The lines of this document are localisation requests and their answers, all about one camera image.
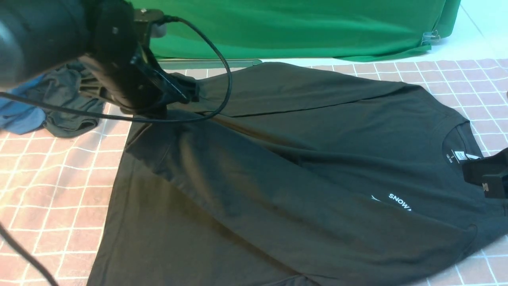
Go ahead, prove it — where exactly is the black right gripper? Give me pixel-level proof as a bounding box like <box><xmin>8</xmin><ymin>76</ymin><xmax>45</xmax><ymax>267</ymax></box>
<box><xmin>462</xmin><ymin>148</ymin><xmax>508</xmax><ymax>199</ymax></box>

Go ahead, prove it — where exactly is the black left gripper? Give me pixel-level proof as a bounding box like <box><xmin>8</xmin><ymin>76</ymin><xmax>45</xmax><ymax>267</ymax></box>
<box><xmin>80</xmin><ymin>0</ymin><xmax>200</xmax><ymax>116</ymax></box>

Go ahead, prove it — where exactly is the dark gray long-sleeve top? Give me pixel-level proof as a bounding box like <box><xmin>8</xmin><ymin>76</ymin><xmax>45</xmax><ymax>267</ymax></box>
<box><xmin>87</xmin><ymin>63</ymin><xmax>507</xmax><ymax>286</ymax></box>

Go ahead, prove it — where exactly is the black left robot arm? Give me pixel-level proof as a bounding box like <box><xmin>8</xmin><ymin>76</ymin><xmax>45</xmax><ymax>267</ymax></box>
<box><xmin>0</xmin><ymin>0</ymin><xmax>198</xmax><ymax>116</ymax></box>

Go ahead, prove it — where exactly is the green flat bar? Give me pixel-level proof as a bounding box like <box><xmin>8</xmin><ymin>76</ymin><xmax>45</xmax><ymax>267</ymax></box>
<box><xmin>158</xmin><ymin>59</ymin><xmax>262</xmax><ymax>70</ymax></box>

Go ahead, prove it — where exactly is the green backdrop cloth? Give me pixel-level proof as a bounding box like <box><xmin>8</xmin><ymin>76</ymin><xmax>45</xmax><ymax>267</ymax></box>
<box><xmin>132</xmin><ymin>0</ymin><xmax>460</xmax><ymax>62</ymax></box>

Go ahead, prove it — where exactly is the crumpled dark gray garment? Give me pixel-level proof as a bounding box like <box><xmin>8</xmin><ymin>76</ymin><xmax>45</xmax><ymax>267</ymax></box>
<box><xmin>27</xmin><ymin>61</ymin><xmax>108</xmax><ymax>138</ymax></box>

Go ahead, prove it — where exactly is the clear binder clip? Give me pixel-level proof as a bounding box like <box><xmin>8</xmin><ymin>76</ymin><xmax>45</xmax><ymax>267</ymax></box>
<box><xmin>421</xmin><ymin>30</ymin><xmax>441</xmax><ymax>46</ymax></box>

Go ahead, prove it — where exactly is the pink checkered tablecloth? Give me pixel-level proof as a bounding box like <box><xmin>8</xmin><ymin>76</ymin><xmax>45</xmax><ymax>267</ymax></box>
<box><xmin>0</xmin><ymin>58</ymin><xmax>507</xmax><ymax>286</ymax></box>

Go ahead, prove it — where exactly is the blue garment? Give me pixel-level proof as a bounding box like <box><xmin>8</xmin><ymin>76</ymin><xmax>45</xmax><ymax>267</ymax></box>
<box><xmin>0</xmin><ymin>75</ymin><xmax>46</xmax><ymax>135</ymax></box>

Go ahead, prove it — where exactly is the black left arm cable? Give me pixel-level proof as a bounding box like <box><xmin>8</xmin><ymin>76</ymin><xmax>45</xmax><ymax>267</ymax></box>
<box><xmin>0</xmin><ymin>15</ymin><xmax>233</xmax><ymax>286</ymax></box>

